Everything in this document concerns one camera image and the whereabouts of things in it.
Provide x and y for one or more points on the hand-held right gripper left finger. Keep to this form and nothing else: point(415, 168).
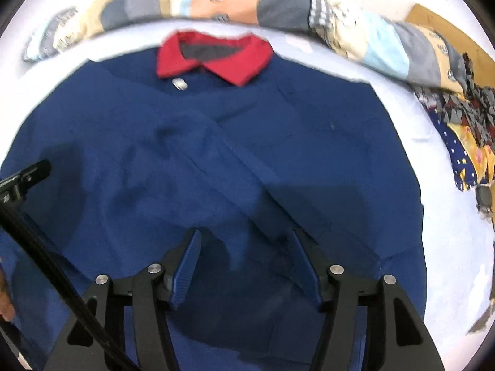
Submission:
point(186, 266)

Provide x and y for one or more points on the person's left hand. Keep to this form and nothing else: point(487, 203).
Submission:
point(6, 297)

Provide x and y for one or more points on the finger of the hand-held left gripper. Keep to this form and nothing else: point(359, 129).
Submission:
point(27, 177)

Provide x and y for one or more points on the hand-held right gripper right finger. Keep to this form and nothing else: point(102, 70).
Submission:
point(307, 266)

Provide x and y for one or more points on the star-printed blue yellow cloth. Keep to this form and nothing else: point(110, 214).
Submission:
point(462, 158)

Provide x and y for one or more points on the brown board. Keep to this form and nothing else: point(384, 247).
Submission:
point(460, 34)

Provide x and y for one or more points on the light blue cloud-print bed sheet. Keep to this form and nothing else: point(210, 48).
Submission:
point(448, 247)

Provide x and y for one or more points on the striped patchwork long pillow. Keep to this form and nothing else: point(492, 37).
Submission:
point(216, 2)

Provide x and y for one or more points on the navy jacket with red collar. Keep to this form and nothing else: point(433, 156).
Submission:
point(239, 162)

